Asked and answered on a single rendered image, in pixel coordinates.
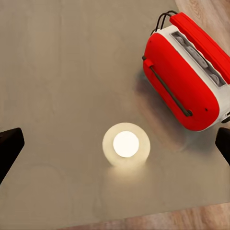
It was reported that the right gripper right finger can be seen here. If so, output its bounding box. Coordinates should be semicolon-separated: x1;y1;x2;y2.
215;127;230;165

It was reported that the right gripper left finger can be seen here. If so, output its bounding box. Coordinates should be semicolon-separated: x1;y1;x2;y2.
0;127;24;184

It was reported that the radio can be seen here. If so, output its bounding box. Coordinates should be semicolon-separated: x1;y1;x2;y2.
142;10;230;132

